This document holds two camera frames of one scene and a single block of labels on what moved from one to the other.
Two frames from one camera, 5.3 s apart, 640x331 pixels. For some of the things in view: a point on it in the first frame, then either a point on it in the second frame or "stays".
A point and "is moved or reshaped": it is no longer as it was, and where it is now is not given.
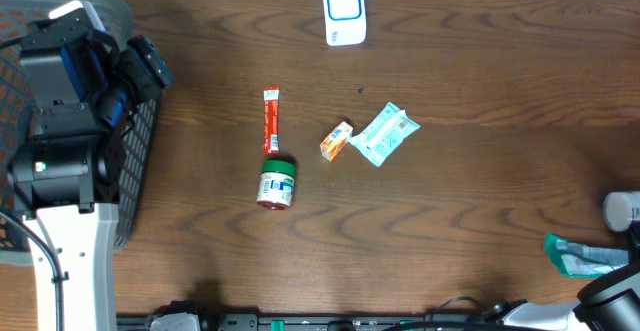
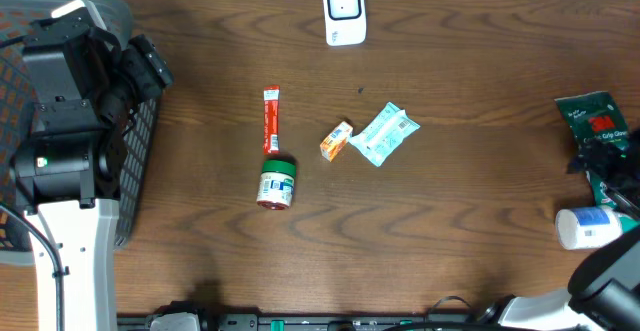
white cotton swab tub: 620,208 is moved or reshaped
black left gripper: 153,70 stays
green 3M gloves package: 581,261 → 596,117
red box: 272,120 stays
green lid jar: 276,184 stays
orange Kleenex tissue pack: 335,142 stays
